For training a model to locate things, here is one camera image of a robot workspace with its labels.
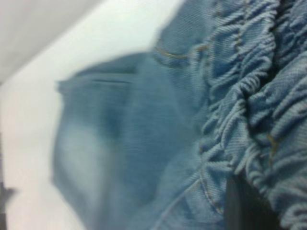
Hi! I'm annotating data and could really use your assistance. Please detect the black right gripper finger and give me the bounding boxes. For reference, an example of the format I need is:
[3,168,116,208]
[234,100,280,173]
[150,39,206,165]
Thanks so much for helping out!
[224,174,281,230]

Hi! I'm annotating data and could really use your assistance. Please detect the blue denim shorts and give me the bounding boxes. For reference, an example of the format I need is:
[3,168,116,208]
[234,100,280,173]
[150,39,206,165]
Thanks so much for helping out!
[51,0,307,230]

